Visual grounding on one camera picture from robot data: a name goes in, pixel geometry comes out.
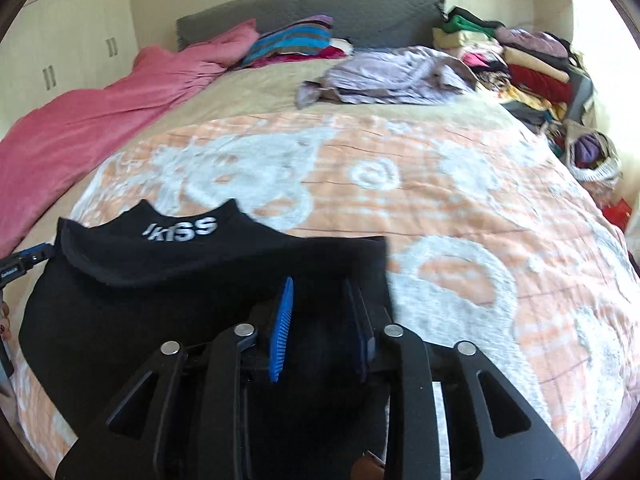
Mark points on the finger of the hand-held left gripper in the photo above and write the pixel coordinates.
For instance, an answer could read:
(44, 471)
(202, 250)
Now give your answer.
(35, 252)

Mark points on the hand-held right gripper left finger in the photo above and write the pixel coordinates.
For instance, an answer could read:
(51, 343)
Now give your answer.
(281, 332)

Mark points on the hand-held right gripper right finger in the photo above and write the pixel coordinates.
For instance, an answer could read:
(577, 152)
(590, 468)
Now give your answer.
(359, 330)

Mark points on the black sweatshirt with orange cuffs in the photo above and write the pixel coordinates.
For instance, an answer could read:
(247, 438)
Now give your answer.
(150, 320)

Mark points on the pile of folded clothes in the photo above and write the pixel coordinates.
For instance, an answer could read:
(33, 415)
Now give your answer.
(530, 65)

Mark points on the person's left hand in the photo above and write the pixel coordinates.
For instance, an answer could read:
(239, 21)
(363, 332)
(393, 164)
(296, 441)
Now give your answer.
(3, 322)

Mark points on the peach floral bedspread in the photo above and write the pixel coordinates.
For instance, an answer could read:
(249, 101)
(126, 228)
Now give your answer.
(450, 240)

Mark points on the pink blanket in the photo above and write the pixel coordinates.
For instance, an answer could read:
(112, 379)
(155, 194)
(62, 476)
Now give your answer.
(90, 120)

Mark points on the cream wardrobe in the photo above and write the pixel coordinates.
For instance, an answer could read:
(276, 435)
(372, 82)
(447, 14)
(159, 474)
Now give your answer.
(70, 25)

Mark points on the crumpled lilac cloth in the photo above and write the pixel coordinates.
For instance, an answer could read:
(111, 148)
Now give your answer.
(395, 75)

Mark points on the magenta cloth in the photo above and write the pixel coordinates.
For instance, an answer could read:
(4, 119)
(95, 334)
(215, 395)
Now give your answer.
(332, 51)

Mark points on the white woven basket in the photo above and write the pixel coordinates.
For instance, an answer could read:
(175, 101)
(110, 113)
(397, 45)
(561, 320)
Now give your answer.
(595, 157)

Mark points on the striped colourful cloth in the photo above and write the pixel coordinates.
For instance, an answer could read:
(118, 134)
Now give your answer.
(290, 40)

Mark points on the grey padded headboard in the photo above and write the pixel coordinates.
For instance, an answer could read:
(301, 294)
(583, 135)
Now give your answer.
(360, 10)

